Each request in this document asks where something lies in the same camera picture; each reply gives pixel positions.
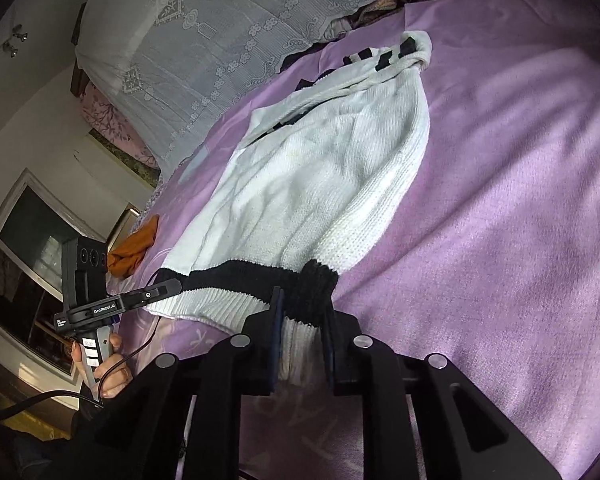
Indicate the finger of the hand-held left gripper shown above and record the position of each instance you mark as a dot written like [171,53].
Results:
[152,292]

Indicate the person's left hand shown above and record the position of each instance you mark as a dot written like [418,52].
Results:
[114,377]

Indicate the window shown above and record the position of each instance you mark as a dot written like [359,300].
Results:
[25,260]

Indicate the pink floral quilt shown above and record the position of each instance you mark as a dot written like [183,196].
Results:
[107,120]

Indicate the white lace cover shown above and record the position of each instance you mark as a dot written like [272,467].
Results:
[205,35]

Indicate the orange cloth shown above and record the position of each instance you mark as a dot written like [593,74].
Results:
[132,250]

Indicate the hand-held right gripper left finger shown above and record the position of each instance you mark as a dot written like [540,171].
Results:
[276,342]

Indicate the purple bed sheet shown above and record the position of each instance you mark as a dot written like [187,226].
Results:
[505,210]

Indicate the white sweater with black trim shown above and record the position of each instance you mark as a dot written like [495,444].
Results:
[305,185]

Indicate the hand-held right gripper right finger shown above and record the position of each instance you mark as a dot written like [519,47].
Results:
[331,352]

